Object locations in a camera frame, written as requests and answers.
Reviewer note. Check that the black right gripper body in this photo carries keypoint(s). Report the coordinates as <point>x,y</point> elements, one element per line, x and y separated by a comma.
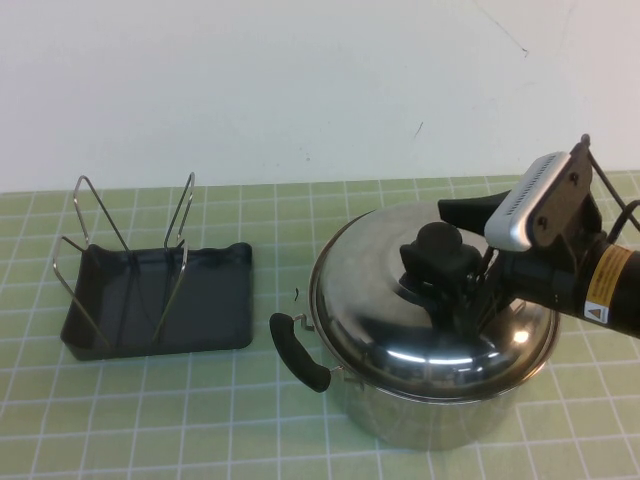
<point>495,285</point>

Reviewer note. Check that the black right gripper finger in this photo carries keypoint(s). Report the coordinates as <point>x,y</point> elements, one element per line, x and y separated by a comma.
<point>465,212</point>
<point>445,267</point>

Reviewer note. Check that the steel pot lid black knob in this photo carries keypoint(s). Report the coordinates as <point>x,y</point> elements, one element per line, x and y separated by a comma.
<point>365,300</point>

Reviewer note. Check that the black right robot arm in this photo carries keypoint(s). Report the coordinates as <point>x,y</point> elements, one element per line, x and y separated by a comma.
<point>620,280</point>

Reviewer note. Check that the green grid cutting mat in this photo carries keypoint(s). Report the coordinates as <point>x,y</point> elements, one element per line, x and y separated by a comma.
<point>200,425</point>

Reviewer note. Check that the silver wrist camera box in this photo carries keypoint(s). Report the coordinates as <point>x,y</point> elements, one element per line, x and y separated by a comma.
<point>525,200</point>

